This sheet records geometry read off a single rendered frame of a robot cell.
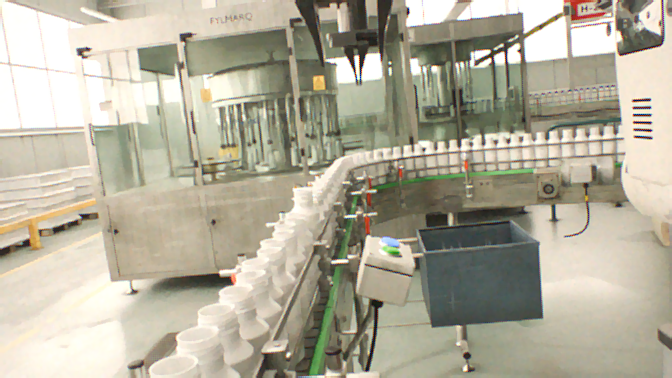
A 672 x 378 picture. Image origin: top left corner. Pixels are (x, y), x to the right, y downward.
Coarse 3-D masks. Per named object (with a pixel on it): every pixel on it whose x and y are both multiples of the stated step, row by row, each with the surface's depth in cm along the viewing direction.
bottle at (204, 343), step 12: (180, 336) 47; (192, 336) 48; (204, 336) 48; (216, 336) 46; (180, 348) 45; (192, 348) 45; (204, 348) 45; (216, 348) 46; (204, 360) 45; (216, 360) 46; (204, 372) 45; (216, 372) 46; (228, 372) 47
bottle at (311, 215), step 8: (296, 192) 108; (304, 192) 108; (296, 200) 108; (304, 200) 108; (312, 200) 109; (296, 208) 108; (304, 208) 108; (312, 208) 109; (312, 216) 108; (312, 224) 108; (312, 232) 108
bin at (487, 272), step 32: (480, 224) 177; (512, 224) 173; (416, 256) 153; (448, 256) 148; (480, 256) 147; (512, 256) 147; (448, 288) 149; (480, 288) 149; (512, 288) 148; (448, 320) 151; (480, 320) 150; (512, 320) 149
